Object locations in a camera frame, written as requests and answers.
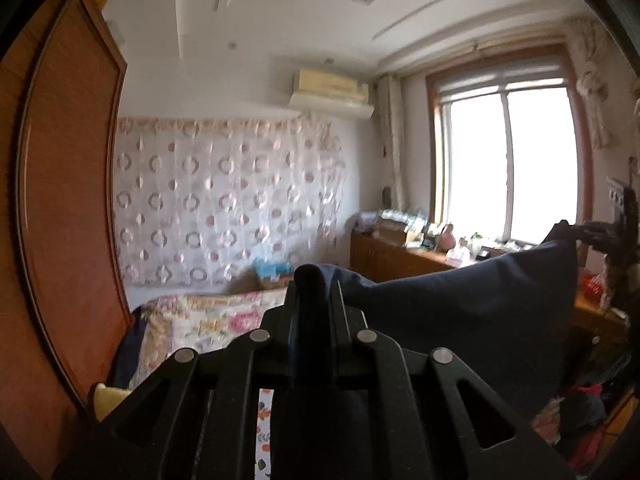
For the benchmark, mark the floral quilt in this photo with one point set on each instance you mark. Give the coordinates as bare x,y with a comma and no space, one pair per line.
202,323

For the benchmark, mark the stack of papers and books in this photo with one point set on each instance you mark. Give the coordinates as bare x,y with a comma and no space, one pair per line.
392,227

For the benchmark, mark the navy printed t-shirt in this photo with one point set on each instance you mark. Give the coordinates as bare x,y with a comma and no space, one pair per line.
508,318

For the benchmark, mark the tissue box with blue bag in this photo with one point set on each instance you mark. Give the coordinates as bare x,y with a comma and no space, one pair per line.
272,274

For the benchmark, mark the tied beige window curtain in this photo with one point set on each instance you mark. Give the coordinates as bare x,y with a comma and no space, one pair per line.
392,122

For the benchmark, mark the orange fruit print bedsheet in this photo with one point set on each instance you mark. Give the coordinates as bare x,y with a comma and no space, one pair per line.
262,448

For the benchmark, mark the pink piggy bank figurine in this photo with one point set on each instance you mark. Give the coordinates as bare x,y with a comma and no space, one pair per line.
445,240

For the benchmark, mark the brown louvered wardrobe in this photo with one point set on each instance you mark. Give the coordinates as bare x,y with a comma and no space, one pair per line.
63,308

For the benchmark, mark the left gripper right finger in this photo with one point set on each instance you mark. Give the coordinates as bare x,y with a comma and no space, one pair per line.
443,422

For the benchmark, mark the circle patterned sheer curtain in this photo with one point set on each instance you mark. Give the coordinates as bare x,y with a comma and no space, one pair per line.
197,202

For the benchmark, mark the window with brown frame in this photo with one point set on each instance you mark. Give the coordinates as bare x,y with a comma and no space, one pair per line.
510,146

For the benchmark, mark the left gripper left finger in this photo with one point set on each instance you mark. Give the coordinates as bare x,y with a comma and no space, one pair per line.
196,416

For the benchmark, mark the yellow patterned pillow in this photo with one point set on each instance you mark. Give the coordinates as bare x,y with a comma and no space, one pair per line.
106,399

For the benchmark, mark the wall air conditioner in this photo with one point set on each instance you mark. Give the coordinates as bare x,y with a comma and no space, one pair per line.
330,94

